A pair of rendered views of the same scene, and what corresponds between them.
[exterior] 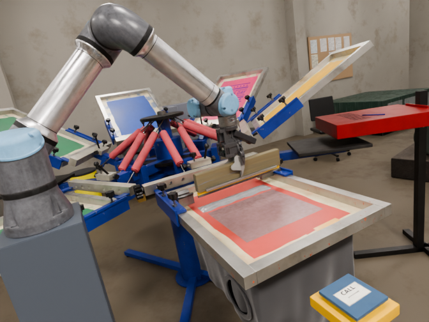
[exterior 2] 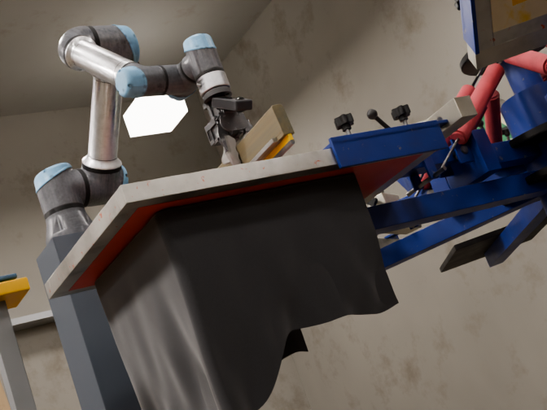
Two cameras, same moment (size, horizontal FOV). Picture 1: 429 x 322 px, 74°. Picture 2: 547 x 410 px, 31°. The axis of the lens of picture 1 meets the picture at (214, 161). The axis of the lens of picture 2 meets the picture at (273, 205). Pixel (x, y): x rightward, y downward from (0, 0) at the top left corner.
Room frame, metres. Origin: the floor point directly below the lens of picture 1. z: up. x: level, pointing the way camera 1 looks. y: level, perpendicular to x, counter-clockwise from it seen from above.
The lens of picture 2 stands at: (0.86, -2.31, 0.41)
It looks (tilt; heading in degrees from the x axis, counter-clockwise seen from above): 14 degrees up; 82
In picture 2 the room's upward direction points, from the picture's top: 20 degrees counter-clockwise
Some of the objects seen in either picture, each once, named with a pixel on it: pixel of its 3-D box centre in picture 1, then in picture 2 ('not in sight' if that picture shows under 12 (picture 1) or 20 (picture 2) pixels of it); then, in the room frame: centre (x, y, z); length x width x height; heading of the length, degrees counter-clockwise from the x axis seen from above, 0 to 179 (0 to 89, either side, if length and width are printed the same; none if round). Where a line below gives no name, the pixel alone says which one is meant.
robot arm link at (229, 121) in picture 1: (228, 121); (212, 86); (1.13, -0.08, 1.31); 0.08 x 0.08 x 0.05
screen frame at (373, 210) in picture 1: (252, 202); (241, 215); (1.09, -0.12, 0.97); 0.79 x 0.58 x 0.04; 25
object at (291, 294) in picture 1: (309, 290); (159, 343); (0.82, -0.25, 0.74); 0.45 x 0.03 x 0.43; 115
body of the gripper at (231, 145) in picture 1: (229, 141); (223, 117); (1.13, -0.07, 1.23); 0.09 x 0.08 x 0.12; 115
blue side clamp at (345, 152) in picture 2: (270, 172); (385, 147); (1.42, -0.28, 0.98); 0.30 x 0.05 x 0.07; 25
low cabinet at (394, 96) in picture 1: (373, 110); not in sight; (6.37, -3.74, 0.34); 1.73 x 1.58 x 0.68; 116
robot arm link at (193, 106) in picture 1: (205, 106); (179, 79); (1.07, 0.00, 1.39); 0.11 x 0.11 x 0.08; 31
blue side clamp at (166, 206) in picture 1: (170, 206); not in sight; (1.19, 0.23, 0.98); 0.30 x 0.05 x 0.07; 25
